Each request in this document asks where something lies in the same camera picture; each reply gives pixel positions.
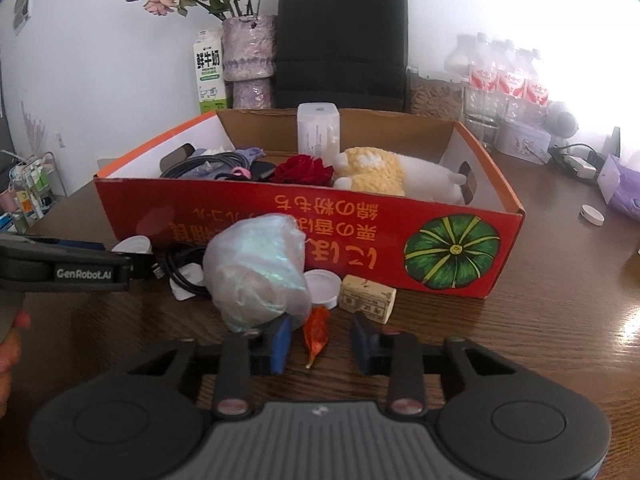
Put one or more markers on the red orange cardboard box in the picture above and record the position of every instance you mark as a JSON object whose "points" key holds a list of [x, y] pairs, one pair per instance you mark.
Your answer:
{"points": [[350, 230]]}

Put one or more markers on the person's left hand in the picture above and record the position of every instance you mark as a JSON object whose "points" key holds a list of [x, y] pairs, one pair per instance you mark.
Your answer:
{"points": [[10, 360]]}

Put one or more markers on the white round device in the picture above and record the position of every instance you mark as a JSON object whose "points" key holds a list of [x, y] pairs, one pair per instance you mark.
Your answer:
{"points": [[562, 120]]}

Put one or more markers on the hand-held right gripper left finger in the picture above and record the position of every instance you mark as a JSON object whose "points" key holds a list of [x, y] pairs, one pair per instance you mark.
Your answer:
{"points": [[280, 349]]}

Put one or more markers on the red rose flower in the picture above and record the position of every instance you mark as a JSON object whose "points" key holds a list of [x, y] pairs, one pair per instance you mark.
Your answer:
{"points": [[302, 170]]}

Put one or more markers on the white wall socket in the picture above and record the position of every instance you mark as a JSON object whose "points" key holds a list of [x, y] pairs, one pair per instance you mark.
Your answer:
{"points": [[60, 140]]}

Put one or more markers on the purple textured vase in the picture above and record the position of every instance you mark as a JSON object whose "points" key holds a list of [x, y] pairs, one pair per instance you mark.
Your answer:
{"points": [[247, 60]]}

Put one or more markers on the black paper bag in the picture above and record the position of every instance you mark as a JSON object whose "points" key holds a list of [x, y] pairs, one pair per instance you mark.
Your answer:
{"points": [[340, 35]]}

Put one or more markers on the small beige printed carton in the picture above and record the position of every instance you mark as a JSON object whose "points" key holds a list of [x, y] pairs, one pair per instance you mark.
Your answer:
{"points": [[365, 297]]}

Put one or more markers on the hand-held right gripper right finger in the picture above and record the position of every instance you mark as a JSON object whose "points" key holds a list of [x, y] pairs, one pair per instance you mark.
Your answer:
{"points": [[361, 345]]}

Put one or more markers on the white charger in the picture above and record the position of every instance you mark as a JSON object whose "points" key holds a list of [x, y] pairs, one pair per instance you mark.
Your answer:
{"points": [[181, 292]]}

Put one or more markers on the purple knit cloth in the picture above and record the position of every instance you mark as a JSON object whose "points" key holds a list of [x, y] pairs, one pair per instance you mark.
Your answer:
{"points": [[250, 152]]}

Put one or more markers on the white round lid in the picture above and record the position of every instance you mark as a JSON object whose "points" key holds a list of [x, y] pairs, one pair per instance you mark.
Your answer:
{"points": [[591, 215]]}

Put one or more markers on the white green milk carton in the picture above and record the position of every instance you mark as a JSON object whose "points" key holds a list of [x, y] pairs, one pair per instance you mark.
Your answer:
{"points": [[210, 75]]}

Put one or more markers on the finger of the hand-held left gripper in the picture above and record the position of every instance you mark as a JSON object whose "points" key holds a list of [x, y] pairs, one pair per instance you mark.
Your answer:
{"points": [[142, 266], [75, 246]]}

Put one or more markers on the white rectangular box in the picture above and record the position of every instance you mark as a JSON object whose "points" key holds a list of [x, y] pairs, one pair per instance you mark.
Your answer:
{"points": [[317, 130]]}

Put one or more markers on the purple tissue pack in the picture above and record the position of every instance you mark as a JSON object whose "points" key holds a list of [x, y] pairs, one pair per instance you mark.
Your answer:
{"points": [[622, 185]]}

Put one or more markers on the white power adapters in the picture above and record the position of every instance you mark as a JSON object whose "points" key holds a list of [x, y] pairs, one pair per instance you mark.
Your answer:
{"points": [[580, 165]]}

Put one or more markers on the pack of water bottles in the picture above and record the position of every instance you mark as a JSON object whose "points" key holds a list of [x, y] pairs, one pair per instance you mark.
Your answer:
{"points": [[500, 80]]}

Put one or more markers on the translucent plastic bag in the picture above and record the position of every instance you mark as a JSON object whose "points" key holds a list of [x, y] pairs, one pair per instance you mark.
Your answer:
{"points": [[255, 270]]}

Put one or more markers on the yellow white plush toy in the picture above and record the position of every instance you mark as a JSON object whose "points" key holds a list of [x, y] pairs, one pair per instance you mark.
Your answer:
{"points": [[380, 170]]}

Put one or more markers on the wall picture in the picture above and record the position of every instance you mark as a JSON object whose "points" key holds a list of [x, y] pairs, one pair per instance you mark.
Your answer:
{"points": [[22, 5]]}

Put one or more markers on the clear jar of grains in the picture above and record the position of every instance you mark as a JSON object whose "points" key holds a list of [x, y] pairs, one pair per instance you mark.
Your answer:
{"points": [[435, 95]]}

